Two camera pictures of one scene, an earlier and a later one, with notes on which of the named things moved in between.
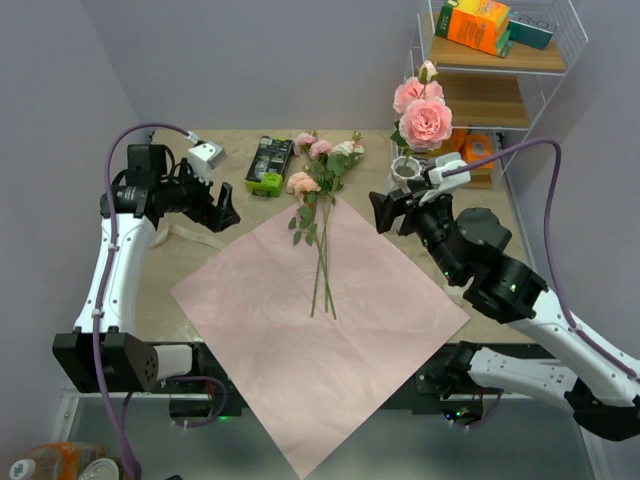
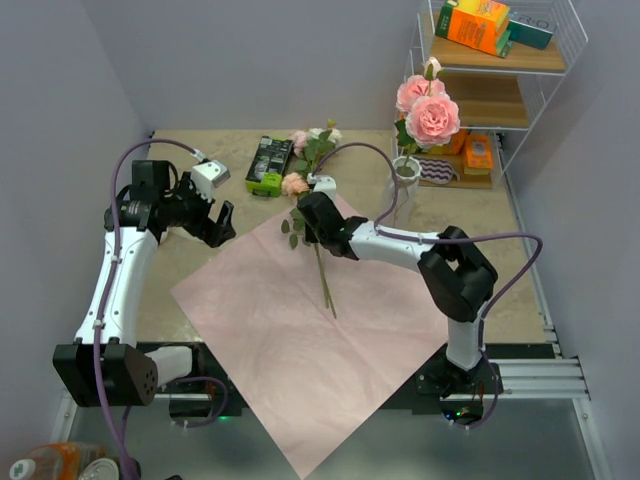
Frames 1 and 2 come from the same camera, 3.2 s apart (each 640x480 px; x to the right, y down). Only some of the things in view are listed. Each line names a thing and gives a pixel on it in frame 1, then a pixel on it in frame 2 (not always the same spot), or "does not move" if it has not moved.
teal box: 532,30 does not move
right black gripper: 384,207 → 309,236
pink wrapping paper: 312,380 does not move
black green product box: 265,172 does not move
